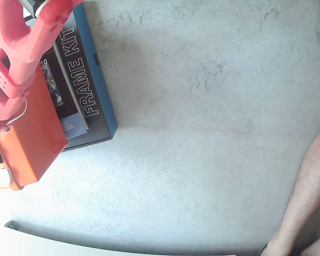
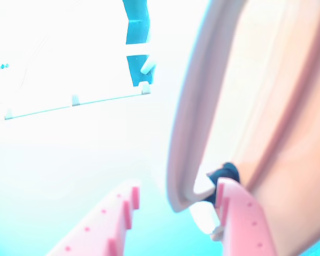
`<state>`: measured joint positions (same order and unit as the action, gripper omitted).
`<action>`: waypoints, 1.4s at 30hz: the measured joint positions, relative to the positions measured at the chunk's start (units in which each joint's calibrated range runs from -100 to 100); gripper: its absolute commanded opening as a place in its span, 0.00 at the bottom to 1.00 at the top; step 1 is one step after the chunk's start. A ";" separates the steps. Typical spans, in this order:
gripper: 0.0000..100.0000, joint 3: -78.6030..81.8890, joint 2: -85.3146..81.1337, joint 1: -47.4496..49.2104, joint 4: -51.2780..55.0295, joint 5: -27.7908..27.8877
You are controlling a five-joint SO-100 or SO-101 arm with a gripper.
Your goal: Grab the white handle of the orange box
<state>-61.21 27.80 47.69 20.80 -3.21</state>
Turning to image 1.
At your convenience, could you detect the orange box with white handle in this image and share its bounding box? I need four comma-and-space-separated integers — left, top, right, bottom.
0, 69, 69, 191

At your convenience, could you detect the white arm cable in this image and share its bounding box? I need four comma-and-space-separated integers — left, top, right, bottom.
5, 100, 29, 126

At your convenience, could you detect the black frame kit box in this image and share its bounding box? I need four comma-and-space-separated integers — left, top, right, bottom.
39, 4, 118, 152

